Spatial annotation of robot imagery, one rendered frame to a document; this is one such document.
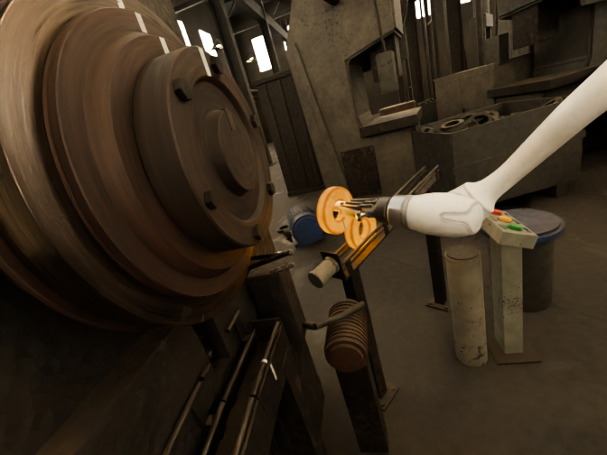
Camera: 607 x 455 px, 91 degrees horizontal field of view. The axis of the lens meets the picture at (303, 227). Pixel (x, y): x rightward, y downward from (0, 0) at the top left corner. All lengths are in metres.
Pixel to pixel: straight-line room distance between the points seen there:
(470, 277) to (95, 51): 1.19
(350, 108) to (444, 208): 2.43
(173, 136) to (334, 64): 2.84
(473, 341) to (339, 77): 2.46
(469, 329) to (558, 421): 0.36
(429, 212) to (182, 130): 0.57
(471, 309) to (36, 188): 1.28
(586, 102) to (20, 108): 0.79
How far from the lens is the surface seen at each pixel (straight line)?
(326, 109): 3.16
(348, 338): 0.91
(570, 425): 1.45
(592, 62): 4.13
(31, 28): 0.40
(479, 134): 2.57
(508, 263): 1.33
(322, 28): 3.19
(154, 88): 0.38
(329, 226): 0.93
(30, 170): 0.33
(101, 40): 0.43
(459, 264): 1.22
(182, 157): 0.34
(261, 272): 0.78
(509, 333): 1.53
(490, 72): 4.23
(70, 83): 0.37
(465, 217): 0.74
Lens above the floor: 1.14
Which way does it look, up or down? 20 degrees down
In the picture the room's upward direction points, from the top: 16 degrees counter-clockwise
